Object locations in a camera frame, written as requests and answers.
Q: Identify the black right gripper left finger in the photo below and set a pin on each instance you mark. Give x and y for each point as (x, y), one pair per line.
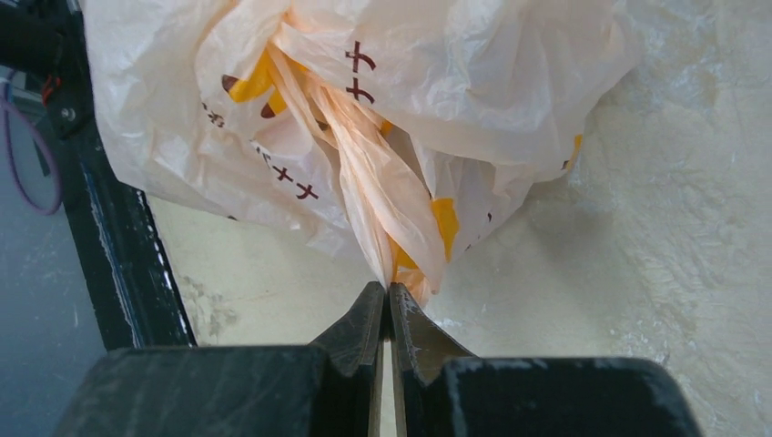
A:
(330, 386)

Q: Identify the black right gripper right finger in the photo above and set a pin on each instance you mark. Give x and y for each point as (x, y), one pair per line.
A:
(442, 389)

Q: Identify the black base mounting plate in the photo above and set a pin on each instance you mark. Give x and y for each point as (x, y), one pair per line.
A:
(128, 275)

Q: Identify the translucent orange plastic bag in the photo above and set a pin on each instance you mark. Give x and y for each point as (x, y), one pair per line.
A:
(399, 132)

